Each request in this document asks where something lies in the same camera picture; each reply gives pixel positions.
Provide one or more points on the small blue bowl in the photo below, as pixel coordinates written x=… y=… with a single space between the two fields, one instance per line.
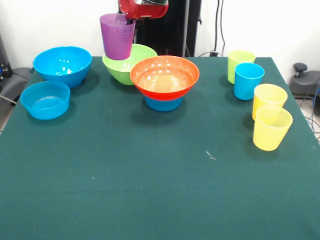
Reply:
x=45 y=105
x=162 y=105

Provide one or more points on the purple cup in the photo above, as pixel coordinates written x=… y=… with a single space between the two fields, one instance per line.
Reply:
x=117 y=40

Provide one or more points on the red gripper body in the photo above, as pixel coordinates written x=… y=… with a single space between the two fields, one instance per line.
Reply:
x=147 y=11

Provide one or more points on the large blue bowl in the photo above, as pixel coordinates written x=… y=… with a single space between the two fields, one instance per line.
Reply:
x=62 y=65

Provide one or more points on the dark green tablecloth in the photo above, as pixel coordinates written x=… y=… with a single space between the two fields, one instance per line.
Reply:
x=160 y=180

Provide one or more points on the blue cup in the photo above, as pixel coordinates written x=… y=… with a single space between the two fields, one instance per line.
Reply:
x=248 y=82

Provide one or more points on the green cup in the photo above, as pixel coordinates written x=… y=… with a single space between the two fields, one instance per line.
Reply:
x=238 y=60

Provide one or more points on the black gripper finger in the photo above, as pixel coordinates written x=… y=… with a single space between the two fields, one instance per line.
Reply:
x=138 y=27
x=130 y=22

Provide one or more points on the green bowl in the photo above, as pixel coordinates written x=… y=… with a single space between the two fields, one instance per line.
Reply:
x=140 y=53

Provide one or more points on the orange bowl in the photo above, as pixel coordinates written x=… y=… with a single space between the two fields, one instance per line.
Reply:
x=162 y=80

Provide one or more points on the black device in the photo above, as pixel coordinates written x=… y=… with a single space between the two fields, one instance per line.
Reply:
x=5 y=62

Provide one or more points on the black stand base with knob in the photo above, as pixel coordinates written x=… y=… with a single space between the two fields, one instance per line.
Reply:
x=307 y=85

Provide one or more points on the yellow cup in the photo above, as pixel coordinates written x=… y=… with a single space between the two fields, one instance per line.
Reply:
x=270 y=96
x=271 y=132

